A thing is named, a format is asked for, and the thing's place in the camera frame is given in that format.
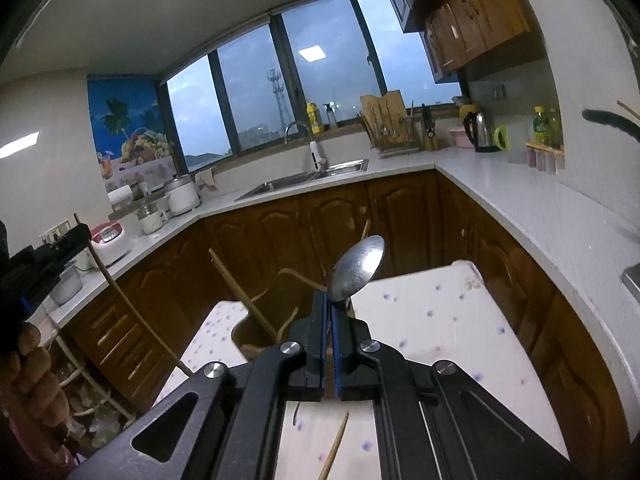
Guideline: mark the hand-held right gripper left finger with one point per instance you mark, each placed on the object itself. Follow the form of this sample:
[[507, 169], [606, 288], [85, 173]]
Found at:
[[250, 410]]

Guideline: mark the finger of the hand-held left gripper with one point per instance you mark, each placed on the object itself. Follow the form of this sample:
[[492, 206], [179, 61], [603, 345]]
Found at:
[[55, 255]]

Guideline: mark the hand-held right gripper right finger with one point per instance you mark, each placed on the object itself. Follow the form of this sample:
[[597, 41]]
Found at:
[[425, 410]]

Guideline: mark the wooden utensil holder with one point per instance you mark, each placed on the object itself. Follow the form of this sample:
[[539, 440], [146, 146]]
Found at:
[[260, 305]]

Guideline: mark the metal spoon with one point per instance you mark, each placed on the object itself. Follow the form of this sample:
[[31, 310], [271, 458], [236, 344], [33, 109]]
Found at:
[[357, 267]]

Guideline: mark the person's left hand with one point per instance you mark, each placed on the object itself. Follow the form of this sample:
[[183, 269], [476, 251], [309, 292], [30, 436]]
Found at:
[[37, 375]]

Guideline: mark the metal inner pot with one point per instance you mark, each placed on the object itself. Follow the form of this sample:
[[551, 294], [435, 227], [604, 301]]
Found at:
[[67, 285]]

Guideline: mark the red and white rice cooker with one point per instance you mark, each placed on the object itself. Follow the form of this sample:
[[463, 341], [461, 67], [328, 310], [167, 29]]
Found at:
[[112, 242]]

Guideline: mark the paper towel roll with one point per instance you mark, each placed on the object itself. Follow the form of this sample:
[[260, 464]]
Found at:
[[121, 196]]

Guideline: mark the white floral tablecloth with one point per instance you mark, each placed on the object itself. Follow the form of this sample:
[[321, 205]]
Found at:
[[430, 320]]

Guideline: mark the glass jar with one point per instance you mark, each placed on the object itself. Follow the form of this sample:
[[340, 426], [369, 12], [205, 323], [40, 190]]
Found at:
[[150, 220]]

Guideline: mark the ceiling light panel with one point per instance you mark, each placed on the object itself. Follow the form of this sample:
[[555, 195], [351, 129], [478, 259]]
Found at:
[[17, 145]]

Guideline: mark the white lidded cooker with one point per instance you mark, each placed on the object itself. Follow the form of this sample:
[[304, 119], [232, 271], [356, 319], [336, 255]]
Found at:
[[181, 197]]

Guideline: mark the white dish rag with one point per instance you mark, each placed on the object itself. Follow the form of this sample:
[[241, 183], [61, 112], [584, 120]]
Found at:
[[205, 179]]

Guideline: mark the wooden base cabinets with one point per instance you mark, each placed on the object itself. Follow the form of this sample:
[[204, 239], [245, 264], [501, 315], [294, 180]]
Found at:
[[410, 220]]

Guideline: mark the stainless steel sink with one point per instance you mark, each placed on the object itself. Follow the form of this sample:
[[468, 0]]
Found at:
[[300, 177]]

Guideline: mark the gas stove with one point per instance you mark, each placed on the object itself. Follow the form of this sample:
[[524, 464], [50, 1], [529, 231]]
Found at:
[[632, 282]]

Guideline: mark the kitchen window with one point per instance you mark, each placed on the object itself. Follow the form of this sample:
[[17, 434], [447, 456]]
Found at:
[[250, 90]]

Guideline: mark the chrome kitchen faucet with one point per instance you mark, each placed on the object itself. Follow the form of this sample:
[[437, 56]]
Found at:
[[316, 155]]

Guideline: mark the pink container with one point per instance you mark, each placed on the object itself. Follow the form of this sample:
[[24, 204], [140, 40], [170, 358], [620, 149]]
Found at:
[[460, 137]]

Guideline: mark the wooden knife block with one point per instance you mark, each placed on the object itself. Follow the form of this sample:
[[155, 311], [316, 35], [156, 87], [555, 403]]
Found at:
[[430, 135]]

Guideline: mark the spice jar set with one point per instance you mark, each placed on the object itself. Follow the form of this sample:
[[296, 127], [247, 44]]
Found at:
[[545, 159]]

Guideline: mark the green cup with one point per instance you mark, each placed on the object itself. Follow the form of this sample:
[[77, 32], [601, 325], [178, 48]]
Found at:
[[501, 138]]

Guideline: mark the steel electric kettle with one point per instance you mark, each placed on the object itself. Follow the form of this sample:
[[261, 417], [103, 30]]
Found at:
[[482, 132]]

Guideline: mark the yellow dish soap bottle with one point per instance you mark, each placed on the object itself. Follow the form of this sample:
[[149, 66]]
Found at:
[[314, 120]]

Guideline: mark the clear pump dispenser bottle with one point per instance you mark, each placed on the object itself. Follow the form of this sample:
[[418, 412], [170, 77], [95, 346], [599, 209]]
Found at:
[[331, 117]]

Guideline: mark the yellow capped green bottle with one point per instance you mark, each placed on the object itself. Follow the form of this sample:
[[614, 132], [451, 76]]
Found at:
[[541, 127]]

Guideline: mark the wooden cutting board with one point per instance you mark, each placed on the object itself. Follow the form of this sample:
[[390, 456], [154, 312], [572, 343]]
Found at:
[[382, 107]]

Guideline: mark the clear green bottle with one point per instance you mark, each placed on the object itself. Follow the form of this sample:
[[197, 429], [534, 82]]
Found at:
[[555, 127]]

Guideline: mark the black wok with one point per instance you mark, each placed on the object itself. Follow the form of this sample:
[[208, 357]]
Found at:
[[607, 117]]

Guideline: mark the wall power outlet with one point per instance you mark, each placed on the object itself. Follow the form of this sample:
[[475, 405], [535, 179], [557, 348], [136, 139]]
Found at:
[[57, 230]]

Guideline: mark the fruit and palm wall poster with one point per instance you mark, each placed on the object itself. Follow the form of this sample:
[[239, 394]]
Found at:
[[125, 130]]

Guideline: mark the wooden wall cabinets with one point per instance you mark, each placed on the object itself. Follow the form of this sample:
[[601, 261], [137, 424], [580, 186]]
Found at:
[[465, 20]]

